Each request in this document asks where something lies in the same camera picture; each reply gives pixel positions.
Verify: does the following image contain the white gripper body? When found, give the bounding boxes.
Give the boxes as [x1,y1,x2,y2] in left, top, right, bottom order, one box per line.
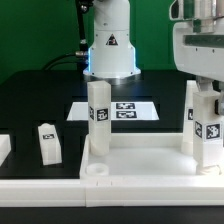
[173,20,224,82]

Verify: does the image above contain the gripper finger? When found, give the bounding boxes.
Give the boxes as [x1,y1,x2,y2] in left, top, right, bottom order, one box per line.
[196,76,213,91]

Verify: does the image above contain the white desk top tray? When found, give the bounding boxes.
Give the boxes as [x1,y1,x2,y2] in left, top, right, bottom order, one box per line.
[80,133,224,182]

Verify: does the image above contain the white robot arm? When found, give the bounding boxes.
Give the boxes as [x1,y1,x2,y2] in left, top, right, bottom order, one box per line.
[83,0,224,84]

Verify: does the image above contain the white marker plate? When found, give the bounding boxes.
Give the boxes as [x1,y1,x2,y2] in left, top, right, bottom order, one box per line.
[67,102,159,121]

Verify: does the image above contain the white front rail barrier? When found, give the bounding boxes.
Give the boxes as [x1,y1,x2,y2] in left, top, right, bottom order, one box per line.
[0,176,224,207]

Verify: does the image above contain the black cables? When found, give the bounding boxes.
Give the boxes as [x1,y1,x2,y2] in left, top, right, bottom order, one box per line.
[41,0,90,72]

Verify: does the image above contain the white left rail block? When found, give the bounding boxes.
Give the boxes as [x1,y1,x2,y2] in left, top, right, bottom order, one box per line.
[0,134,11,166]

